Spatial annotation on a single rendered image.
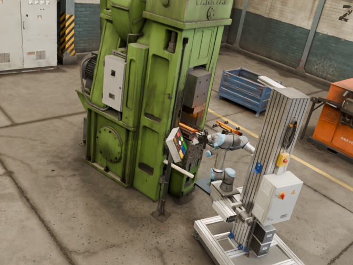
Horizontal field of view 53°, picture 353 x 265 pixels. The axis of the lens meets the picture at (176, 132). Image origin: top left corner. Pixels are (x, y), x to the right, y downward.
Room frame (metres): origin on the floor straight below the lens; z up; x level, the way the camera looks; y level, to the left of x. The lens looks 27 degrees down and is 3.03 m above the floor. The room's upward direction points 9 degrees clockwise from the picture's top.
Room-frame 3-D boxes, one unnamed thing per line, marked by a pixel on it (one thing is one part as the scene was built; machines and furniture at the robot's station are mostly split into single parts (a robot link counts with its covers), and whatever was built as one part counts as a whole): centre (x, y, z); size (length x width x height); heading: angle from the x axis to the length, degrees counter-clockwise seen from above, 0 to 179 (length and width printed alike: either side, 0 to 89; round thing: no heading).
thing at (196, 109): (4.22, -0.05, 1.32); 0.42 x 0.20 x 0.10; 56
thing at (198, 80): (4.25, -0.07, 1.56); 0.42 x 0.39 x 0.40; 56
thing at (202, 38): (4.34, 0.05, 2.06); 0.44 x 0.41 x 0.47; 56
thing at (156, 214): (3.59, 0.02, 0.05); 0.22 x 0.22 x 0.09; 56
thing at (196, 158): (4.27, -0.07, 0.69); 0.56 x 0.38 x 0.45; 56
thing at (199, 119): (4.62, -0.13, 1.15); 0.44 x 0.26 x 2.30; 56
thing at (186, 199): (4.07, -0.26, 0.01); 0.58 x 0.39 x 0.01; 146
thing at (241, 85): (8.05, -1.51, 0.36); 1.20 x 0.80 x 0.72; 51
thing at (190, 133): (4.22, -0.05, 0.96); 0.42 x 0.20 x 0.09; 56
